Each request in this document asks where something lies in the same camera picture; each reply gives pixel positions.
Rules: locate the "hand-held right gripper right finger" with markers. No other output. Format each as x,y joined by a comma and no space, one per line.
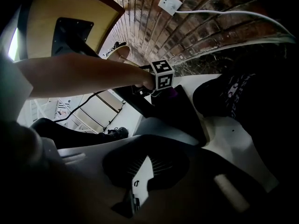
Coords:
198,183

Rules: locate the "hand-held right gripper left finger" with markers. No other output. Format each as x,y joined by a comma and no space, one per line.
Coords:
93,176

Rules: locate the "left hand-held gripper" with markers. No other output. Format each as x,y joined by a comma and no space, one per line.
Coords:
163,78

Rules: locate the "purple cloth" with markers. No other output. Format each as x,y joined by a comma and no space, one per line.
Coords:
171,93

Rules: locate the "black table base and pole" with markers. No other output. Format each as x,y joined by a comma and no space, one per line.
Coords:
77,46

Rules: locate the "person's left forearm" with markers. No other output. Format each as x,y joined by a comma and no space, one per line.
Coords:
81,76

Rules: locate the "person's left black shoe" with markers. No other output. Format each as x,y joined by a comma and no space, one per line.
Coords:
116,133

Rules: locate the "round light wooden table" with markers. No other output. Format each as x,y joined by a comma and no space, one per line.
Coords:
119,52

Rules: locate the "brown folding board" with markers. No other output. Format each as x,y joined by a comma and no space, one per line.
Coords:
100,111

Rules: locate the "white metal rack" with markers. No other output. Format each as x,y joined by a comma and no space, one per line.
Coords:
60,106

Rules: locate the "wooden tabletop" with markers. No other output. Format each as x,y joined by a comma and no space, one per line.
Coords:
46,8

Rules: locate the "long ceiling light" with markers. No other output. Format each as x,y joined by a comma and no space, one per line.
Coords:
13,45

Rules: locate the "white wall socket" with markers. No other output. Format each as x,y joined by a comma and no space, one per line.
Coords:
169,2

